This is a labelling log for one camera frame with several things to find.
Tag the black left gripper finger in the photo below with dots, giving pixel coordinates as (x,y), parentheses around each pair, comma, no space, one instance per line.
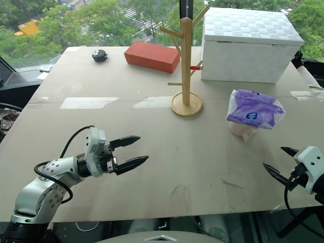
(132,163)
(126,140)

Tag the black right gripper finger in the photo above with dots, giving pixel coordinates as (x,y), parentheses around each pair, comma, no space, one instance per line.
(291,151)
(276,174)

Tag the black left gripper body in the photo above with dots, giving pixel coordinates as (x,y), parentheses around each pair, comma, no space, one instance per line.
(111,160)

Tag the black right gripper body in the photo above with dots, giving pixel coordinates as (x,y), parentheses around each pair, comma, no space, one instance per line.
(298,178)

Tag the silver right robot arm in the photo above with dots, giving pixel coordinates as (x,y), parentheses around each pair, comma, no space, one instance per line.
(319,191)

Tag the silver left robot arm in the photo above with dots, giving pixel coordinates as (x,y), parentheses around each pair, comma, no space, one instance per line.
(45,187)

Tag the pale pink cup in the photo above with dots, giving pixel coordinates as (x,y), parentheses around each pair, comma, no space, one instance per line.
(240,130)

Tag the wooden mug tree stand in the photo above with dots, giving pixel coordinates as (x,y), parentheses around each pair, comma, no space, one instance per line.
(186,76)

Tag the purple tissue pack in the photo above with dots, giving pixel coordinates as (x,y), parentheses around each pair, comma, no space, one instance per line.
(253,108)

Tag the black and white equipment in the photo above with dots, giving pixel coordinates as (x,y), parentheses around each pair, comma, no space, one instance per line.
(307,73)

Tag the silver robot torso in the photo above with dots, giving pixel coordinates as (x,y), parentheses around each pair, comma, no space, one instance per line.
(162,238)

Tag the red rectangular box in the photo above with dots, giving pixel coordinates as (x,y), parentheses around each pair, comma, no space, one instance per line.
(152,57)

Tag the black round spotted object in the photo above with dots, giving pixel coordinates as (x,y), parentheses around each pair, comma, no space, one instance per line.
(99,55)

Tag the crumpled silver foil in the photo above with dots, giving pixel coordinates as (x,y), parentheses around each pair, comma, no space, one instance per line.
(45,67)

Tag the checkered cloth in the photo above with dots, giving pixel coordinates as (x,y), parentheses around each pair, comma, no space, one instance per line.
(7,119)

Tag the white woven lidded box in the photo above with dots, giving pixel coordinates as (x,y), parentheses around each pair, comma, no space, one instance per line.
(243,50)

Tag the black vertical pole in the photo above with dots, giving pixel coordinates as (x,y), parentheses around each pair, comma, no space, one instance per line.
(186,8)

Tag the yellow vehicle outside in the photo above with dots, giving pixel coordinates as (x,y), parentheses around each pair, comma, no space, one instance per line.
(27,27)

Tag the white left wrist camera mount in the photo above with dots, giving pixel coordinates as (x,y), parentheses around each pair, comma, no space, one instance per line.
(95,152)

